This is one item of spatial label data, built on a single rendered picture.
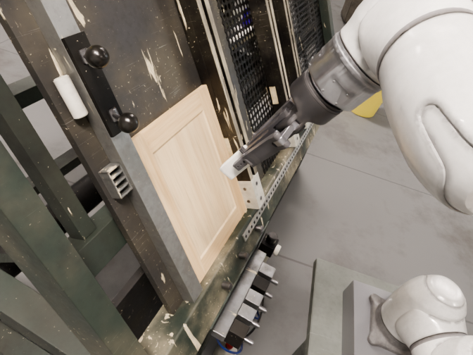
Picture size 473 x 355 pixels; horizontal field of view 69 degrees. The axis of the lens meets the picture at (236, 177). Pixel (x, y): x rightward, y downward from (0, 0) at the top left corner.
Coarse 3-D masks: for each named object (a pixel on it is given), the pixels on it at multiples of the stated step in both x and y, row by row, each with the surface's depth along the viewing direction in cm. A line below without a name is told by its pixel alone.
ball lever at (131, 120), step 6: (114, 108) 70; (108, 114) 70; (114, 114) 69; (126, 114) 61; (132, 114) 62; (114, 120) 70; (120, 120) 61; (126, 120) 61; (132, 120) 61; (138, 120) 63; (120, 126) 61; (126, 126) 61; (132, 126) 61; (138, 126) 63; (126, 132) 62
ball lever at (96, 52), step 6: (84, 48) 64; (90, 48) 55; (96, 48) 55; (102, 48) 56; (84, 54) 63; (90, 54) 55; (96, 54) 55; (102, 54) 55; (108, 54) 57; (84, 60) 64; (90, 60) 55; (96, 60) 55; (102, 60) 56; (108, 60) 57; (96, 66) 56; (102, 66) 57
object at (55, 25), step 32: (32, 0) 59; (64, 0) 62; (64, 32) 62; (64, 64) 65; (96, 128) 72; (128, 160) 76; (128, 192) 80; (160, 224) 85; (160, 256) 91; (192, 288) 97
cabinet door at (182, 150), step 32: (192, 96) 99; (160, 128) 88; (192, 128) 100; (160, 160) 88; (192, 160) 100; (224, 160) 114; (160, 192) 88; (192, 192) 100; (224, 192) 115; (192, 224) 100; (224, 224) 115; (192, 256) 100
